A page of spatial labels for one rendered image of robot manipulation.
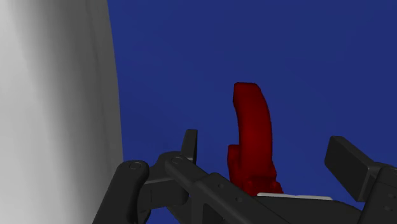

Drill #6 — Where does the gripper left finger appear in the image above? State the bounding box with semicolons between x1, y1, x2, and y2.
92;129;209;224

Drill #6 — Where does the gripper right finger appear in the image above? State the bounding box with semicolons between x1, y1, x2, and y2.
324;135;397;224

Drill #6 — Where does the red curved object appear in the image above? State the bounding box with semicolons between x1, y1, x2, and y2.
226;81;284;197

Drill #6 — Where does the large white rounded object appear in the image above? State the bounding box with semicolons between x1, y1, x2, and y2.
0;0;124;224

